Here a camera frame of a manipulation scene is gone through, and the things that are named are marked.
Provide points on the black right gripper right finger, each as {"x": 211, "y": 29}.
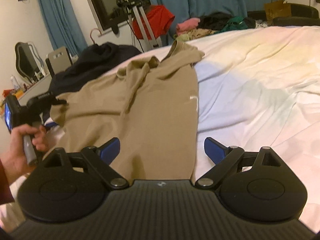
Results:
{"x": 226, "y": 160}

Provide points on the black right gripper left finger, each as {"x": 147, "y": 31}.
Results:
{"x": 99, "y": 160}

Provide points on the tan khaki t-shirt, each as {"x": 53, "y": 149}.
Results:
{"x": 150, "y": 105}

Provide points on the red sleeve forearm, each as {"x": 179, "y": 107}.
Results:
{"x": 5, "y": 193}

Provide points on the black clothes pile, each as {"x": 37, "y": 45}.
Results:
{"x": 217, "y": 20}

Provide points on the person's left hand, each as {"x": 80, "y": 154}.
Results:
{"x": 14, "y": 161}

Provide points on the white desk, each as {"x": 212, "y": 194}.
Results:
{"x": 38, "y": 88}

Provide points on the black framed mirror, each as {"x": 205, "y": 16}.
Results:
{"x": 26, "y": 64}

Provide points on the beige chair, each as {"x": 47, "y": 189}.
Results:
{"x": 58, "y": 61}

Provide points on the pastel tie-dye bed sheet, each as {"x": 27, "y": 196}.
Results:
{"x": 259, "y": 90}

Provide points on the black garment on bed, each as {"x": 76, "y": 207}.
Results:
{"x": 93, "y": 62}

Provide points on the blue left curtain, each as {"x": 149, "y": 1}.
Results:
{"x": 62, "y": 26}

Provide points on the beige patterned garment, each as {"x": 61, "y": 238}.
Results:
{"x": 194, "y": 34}

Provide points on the green garment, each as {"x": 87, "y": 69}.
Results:
{"x": 236, "y": 23}

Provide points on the pink folded garment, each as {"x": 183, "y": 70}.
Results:
{"x": 187, "y": 25}

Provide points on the silver tripod stand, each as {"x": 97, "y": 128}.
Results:
{"x": 134, "y": 10}

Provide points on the red garment on stand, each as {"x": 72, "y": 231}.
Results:
{"x": 160, "y": 20}

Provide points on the black armchair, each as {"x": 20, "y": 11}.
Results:
{"x": 302, "y": 15}

